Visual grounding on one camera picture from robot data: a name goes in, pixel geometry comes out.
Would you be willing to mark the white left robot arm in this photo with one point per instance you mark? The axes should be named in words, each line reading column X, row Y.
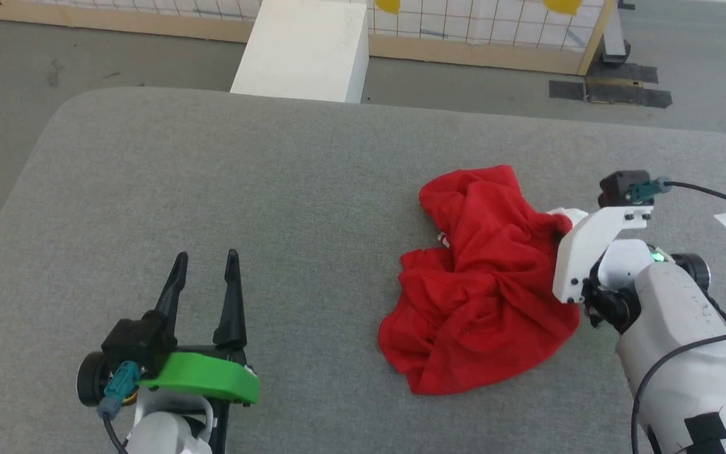
column 161, row 435

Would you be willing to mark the lemon print grid panel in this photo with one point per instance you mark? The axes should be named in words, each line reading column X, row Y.
column 476, row 25

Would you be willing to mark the white rectangular box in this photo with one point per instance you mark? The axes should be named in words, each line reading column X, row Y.
column 306, row 50

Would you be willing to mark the small black floor tape patch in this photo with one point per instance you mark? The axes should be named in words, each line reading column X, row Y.
column 566, row 90

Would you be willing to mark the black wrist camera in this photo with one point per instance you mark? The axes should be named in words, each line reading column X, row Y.
column 621, row 186
column 133, row 340

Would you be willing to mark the black floor tape strip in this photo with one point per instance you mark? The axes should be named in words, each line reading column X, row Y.
column 628, row 72
column 631, row 96

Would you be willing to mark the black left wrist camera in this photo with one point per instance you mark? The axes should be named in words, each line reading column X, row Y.
column 133, row 340

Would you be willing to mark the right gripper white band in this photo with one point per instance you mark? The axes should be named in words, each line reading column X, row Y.
column 580, row 252

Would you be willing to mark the grey stand leg black foot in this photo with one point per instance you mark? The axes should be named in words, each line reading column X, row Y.
column 615, row 44

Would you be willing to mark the red garment with white trim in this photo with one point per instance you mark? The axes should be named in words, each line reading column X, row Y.
column 483, row 296

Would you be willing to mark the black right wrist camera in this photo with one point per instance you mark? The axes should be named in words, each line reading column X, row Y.
column 621, row 186

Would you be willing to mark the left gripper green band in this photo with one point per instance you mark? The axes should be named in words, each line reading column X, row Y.
column 205, row 375

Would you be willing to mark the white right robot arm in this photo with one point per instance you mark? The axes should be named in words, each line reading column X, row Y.
column 684, row 328

